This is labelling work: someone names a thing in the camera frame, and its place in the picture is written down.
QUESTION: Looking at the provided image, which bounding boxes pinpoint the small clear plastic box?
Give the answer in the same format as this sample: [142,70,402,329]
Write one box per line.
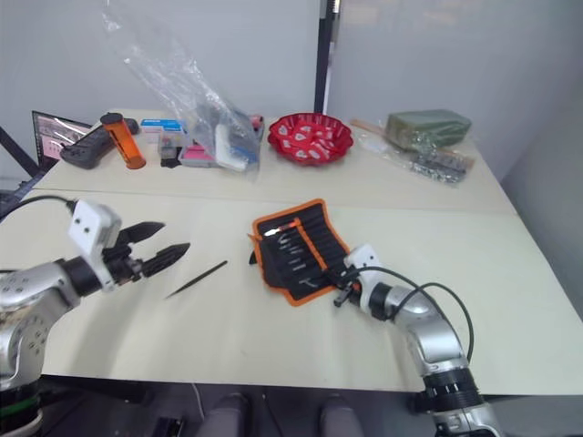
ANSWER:
[159,134,186,168]

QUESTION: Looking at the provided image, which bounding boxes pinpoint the pink and grey box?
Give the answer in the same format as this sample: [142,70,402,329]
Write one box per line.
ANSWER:
[178,144,218,168]

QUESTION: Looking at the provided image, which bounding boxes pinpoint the small clear plastic bag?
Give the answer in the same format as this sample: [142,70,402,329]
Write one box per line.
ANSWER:
[359,134,395,156]

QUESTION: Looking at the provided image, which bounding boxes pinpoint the black metal stand leg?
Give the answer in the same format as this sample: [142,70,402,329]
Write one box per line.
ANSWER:
[0,127,37,178]

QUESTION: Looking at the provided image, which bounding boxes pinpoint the black vertical post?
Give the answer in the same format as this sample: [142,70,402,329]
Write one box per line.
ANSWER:
[313,0,343,115]

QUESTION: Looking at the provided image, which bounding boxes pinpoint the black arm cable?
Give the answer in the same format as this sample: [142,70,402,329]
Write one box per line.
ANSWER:
[0,195,77,224]
[350,266,475,365]

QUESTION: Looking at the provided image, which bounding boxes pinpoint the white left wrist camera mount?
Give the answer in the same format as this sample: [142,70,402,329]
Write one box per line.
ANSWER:
[66,198,123,292]

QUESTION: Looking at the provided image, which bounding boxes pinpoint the orange-handled silver tool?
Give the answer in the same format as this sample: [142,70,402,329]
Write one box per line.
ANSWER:
[262,222,302,238]

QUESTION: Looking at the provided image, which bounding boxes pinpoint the clear bag of metal parts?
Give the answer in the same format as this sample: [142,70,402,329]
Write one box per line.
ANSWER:
[404,147,476,186]

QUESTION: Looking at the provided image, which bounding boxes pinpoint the thin wooden stick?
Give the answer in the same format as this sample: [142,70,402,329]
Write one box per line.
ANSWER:
[349,117,388,137]

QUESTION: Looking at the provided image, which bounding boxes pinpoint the large clear plastic bag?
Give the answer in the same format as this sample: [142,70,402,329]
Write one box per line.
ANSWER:
[100,8,265,183]

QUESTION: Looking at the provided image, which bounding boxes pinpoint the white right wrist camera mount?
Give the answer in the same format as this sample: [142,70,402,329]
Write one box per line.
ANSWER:
[343,243,382,315]

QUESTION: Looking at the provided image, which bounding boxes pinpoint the thin white cable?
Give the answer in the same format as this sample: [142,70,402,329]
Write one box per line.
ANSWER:
[190,381,206,420]

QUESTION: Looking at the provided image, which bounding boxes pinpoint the green block in plastic wrap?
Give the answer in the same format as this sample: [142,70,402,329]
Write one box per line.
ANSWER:
[385,108,473,149]

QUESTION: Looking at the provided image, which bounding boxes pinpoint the loose black tweezers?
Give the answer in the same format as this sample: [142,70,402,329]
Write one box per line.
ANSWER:
[163,259,229,300]

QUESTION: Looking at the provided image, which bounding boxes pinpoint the black orange-trimmed tool roll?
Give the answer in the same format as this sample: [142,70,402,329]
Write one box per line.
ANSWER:
[247,198,352,307]

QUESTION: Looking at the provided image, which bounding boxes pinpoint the black handheld game controller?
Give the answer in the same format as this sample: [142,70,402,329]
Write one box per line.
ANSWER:
[58,118,140,170]

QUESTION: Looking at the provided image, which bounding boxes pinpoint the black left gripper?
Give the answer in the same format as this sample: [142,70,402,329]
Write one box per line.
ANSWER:
[102,221,191,283]

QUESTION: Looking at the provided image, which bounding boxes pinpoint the orange cylinder with black cap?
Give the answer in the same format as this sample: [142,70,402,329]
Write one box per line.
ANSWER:
[99,112,147,171]

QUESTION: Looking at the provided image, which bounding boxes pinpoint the open black laptop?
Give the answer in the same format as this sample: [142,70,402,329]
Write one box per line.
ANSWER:
[0,109,96,215]

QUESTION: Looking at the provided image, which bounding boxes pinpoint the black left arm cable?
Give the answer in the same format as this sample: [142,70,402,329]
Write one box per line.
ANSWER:
[0,195,77,224]

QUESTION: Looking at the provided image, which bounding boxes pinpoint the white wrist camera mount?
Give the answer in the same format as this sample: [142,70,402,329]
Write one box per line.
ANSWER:
[66,198,123,292]
[343,243,382,315]

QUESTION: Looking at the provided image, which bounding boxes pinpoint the blue and white box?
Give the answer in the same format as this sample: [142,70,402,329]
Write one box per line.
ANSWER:
[139,118,186,142]

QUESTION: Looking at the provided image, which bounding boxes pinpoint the red scalloped plastic bowl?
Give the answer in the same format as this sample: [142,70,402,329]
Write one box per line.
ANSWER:
[267,113,355,168]

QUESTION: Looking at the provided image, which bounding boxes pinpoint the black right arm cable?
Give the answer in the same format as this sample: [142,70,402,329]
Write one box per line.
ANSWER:
[350,266,475,365]

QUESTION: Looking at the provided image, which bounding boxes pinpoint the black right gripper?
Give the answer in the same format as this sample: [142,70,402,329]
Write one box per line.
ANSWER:
[330,268,365,309]

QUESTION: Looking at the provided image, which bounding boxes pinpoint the dark grey rounded shape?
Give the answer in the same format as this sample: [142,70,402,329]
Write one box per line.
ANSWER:
[207,391,251,437]

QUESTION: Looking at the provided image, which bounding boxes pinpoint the white flat case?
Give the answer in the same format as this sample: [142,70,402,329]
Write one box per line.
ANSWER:
[214,123,250,172]

